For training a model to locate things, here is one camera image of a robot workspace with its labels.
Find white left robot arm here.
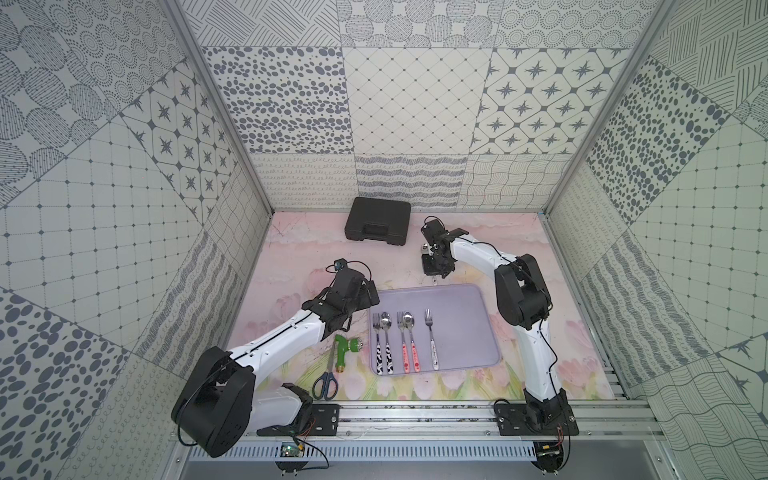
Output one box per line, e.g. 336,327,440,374
171,259,379,457

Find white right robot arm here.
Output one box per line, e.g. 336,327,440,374
421,216,579,437

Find pink handle spoon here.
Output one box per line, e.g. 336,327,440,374
403,311,421,373

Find blue handled scissors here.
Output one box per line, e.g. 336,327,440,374
312,347,339,401

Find aluminium mounting rail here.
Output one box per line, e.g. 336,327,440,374
170,398,661,445

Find white floral handle fork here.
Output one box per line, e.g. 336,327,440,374
424,308,440,371

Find green spray nozzle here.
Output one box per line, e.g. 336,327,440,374
335,335,363,373

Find cow pattern handle spoon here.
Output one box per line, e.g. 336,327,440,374
380,312,394,375

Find black plastic tool case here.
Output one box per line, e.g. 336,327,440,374
344,197,411,246

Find lavender placemat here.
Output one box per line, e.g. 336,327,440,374
368,284,501,376

